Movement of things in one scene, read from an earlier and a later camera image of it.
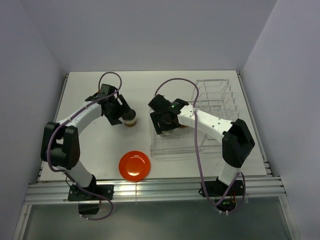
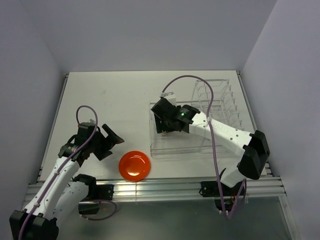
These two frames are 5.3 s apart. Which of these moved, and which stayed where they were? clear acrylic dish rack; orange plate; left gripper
Moved: left gripper
Stayed: clear acrylic dish rack; orange plate
